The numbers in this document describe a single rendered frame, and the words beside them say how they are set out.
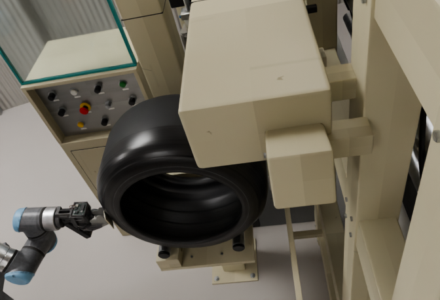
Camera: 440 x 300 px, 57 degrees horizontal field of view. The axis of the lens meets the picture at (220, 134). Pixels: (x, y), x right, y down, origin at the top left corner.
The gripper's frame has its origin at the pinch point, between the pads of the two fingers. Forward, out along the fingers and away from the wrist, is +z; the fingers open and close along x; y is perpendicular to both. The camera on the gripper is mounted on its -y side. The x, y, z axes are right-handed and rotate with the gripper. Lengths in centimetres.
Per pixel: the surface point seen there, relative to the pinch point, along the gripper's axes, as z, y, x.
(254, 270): 53, -93, 24
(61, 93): -33, 13, 62
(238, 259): 46.6, -14.1, -10.9
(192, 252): 28.7, -16.3, -6.0
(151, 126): 24, 48, -1
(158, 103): 25, 48, 9
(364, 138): 71, 77, -38
